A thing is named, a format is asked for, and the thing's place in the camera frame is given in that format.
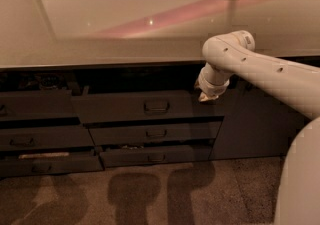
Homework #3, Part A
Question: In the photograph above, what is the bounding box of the dark grey cabinet door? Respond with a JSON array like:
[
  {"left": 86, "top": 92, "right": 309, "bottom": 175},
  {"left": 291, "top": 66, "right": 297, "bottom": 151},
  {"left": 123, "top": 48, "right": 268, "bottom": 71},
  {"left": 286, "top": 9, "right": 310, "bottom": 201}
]
[{"left": 210, "top": 80, "right": 306, "bottom": 160}]

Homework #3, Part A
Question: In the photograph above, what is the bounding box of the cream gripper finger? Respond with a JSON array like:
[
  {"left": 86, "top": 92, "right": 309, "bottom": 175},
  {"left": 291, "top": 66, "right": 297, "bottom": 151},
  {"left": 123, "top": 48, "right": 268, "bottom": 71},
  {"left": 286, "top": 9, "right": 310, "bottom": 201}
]
[{"left": 198, "top": 92, "right": 218, "bottom": 102}]

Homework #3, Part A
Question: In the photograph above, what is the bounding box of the dark grey drawer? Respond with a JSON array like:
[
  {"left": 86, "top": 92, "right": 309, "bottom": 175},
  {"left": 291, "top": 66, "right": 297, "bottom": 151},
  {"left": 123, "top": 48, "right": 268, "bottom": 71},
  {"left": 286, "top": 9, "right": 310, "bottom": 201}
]
[
  {"left": 0, "top": 152, "right": 103, "bottom": 177},
  {"left": 90, "top": 122, "right": 221, "bottom": 145},
  {"left": 100, "top": 145, "right": 211, "bottom": 167},
  {"left": 72, "top": 90, "right": 226, "bottom": 123},
  {"left": 0, "top": 126, "right": 93, "bottom": 151},
  {"left": 0, "top": 90, "right": 75, "bottom": 121}
]

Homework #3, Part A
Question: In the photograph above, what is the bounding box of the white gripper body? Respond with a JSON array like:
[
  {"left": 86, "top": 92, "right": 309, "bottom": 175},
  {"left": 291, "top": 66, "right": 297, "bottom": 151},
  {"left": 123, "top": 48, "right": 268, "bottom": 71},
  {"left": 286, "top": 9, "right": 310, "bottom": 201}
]
[{"left": 196, "top": 63, "right": 231, "bottom": 98}]

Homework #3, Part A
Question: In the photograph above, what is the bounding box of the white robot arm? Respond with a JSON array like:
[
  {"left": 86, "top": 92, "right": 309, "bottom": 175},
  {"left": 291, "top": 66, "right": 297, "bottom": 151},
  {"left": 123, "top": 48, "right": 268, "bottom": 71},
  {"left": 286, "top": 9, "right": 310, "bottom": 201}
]
[{"left": 195, "top": 30, "right": 320, "bottom": 225}]

